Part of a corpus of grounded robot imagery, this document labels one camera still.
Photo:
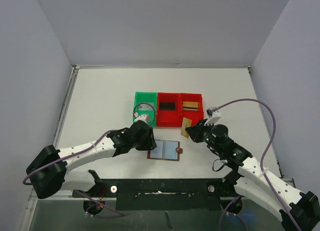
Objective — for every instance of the middle red plastic bin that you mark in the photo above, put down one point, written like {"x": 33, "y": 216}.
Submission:
{"x": 169, "y": 118}

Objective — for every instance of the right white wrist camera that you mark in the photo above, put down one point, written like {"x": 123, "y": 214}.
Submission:
{"x": 213, "y": 116}

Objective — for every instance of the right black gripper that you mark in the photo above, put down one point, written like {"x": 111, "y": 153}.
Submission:
{"x": 199, "y": 132}

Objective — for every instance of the silver card in green bin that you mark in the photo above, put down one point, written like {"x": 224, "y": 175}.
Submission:
{"x": 145, "y": 106}

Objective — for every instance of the card with dark stripe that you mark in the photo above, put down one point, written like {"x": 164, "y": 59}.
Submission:
{"x": 190, "y": 105}

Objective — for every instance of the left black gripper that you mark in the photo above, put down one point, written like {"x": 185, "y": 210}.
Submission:
{"x": 149, "y": 144}

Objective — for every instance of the brown leather card holder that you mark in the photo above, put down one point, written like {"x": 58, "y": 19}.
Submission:
{"x": 166, "y": 150}

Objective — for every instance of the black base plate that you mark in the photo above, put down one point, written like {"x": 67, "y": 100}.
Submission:
{"x": 164, "y": 194}

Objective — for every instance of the red plastic bin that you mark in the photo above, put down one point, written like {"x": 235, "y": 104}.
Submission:
{"x": 194, "y": 115}
{"x": 169, "y": 118}

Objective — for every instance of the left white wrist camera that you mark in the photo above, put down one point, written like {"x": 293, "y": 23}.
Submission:
{"x": 141, "y": 117}

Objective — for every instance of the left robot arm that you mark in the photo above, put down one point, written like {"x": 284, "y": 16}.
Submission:
{"x": 48, "y": 172}

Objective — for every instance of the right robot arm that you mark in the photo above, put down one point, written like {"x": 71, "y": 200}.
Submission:
{"x": 295, "y": 209}

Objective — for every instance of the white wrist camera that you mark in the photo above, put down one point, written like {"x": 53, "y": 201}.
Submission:
{"x": 141, "y": 117}
{"x": 213, "y": 116}

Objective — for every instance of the green plastic bin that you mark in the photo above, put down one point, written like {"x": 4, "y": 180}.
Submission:
{"x": 147, "y": 97}

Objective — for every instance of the right red plastic bin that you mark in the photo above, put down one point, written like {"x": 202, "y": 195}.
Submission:
{"x": 194, "y": 115}

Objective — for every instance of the black card in red bin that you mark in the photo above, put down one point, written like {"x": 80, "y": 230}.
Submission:
{"x": 167, "y": 106}

